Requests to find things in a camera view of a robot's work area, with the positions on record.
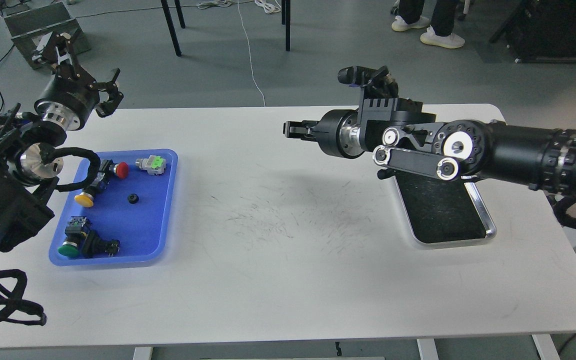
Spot green push button switch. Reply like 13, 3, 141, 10
57, 216, 91, 258

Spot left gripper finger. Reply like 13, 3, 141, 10
93, 68, 124, 117
30, 32, 86, 84

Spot black equipment case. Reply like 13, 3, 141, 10
489, 0, 576, 63

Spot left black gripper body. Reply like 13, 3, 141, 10
34, 75, 100, 132

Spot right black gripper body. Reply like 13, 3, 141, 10
313, 110, 361, 159

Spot yellow push button switch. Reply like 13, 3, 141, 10
74, 172, 109, 208

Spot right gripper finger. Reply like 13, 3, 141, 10
283, 120, 325, 142

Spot grey green connector part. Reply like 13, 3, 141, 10
135, 155, 167, 176

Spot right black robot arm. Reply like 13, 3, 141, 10
282, 65, 576, 229

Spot red push button switch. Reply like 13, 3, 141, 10
98, 159, 130, 180

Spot silver metal tray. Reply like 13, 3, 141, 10
394, 172, 498, 248

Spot black table legs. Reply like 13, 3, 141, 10
161, 0, 291, 57

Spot grey plastic crate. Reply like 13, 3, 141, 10
3, 2, 91, 70

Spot person in black trousers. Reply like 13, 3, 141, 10
391, 0, 466, 49

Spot black switch part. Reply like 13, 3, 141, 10
80, 230, 121, 259

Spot blue plastic tray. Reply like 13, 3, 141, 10
48, 148, 178, 267

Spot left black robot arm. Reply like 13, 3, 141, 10
0, 32, 124, 326

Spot white floor cable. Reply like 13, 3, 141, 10
197, 0, 282, 107

